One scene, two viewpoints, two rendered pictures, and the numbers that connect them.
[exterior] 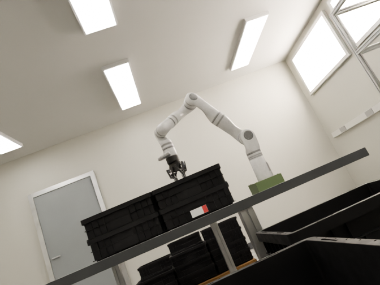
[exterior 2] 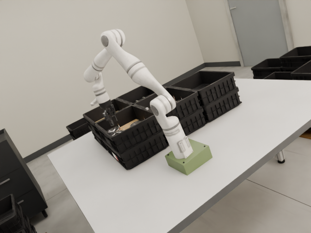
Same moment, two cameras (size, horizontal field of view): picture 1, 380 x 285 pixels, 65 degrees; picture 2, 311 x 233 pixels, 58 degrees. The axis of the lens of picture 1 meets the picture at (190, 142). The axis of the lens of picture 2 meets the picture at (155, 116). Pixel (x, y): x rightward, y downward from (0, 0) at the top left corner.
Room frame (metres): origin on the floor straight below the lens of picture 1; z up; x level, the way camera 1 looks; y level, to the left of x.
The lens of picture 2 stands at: (1.47, -1.54, 1.46)
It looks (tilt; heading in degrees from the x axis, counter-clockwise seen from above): 19 degrees down; 74
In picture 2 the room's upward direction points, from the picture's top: 22 degrees counter-clockwise
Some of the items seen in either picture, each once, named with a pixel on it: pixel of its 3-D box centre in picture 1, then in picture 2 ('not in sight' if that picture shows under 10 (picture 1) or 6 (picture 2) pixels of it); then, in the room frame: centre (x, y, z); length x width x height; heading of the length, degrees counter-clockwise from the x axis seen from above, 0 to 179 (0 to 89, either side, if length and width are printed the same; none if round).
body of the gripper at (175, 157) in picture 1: (174, 163); (106, 107); (1.69, 0.13, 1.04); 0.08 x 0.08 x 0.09
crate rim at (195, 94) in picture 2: not in sight; (164, 100); (2.04, 0.13, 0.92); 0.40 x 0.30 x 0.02; 94
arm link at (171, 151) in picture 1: (167, 152); (99, 97); (1.67, 0.14, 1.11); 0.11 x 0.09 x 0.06; 145
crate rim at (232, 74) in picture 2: not in sight; (199, 81); (2.34, 0.15, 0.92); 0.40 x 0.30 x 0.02; 94
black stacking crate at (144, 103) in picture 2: not in sight; (166, 107); (2.04, 0.13, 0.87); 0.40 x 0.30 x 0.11; 94
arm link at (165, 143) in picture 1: (163, 138); (96, 80); (1.69, 0.13, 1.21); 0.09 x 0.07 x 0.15; 31
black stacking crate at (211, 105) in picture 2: not in sight; (206, 101); (2.34, 0.15, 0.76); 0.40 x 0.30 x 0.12; 94
